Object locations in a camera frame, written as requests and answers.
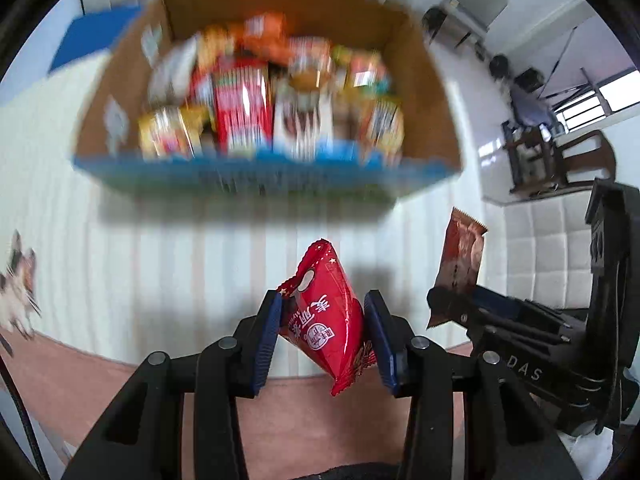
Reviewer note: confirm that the white padded chair right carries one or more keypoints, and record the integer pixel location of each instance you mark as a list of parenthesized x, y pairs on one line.
[(547, 251)]

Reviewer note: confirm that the orange snack packet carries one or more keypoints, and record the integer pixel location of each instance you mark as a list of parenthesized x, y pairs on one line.
[(265, 36)]

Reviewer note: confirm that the yellow cheese snack bag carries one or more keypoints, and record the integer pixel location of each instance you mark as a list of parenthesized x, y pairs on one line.
[(172, 132)]

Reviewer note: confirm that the red small snack packet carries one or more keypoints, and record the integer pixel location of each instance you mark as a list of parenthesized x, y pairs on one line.
[(322, 316)]

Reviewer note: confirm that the blue cushion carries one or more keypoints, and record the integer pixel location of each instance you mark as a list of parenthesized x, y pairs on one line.
[(93, 32)]

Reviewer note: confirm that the chocolate stick packet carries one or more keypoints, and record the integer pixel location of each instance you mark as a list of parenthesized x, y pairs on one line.
[(302, 123)]

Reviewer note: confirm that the striped cat print tablecloth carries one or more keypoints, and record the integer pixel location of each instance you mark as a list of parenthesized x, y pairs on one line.
[(119, 277)]

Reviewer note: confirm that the red large snack bag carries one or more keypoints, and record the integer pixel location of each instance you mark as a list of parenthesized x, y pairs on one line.
[(243, 109)]

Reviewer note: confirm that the grey chair background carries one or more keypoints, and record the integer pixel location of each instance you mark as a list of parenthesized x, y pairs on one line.
[(474, 16)]

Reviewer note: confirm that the panda biscuit packet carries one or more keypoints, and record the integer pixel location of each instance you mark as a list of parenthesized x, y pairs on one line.
[(310, 63)]

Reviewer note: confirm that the silver grey snack packet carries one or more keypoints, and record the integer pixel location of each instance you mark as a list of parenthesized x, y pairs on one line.
[(171, 79)]

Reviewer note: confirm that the dark wooden chair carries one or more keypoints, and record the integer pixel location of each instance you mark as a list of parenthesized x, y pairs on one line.
[(542, 167)]

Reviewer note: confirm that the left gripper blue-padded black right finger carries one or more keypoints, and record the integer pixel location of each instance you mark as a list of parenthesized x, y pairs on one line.
[(507, 436)]

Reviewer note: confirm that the cardboard box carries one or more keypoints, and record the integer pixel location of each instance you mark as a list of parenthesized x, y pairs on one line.
[(392, 128)]

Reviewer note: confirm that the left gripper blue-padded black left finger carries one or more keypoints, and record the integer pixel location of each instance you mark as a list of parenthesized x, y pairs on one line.
[(139, 435)]

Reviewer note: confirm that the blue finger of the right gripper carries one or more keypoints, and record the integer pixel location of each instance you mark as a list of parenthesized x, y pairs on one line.
[(514, 309)]

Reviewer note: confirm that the brown chocolate wafer packet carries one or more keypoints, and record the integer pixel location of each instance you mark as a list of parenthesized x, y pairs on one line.
[(460, 263)]

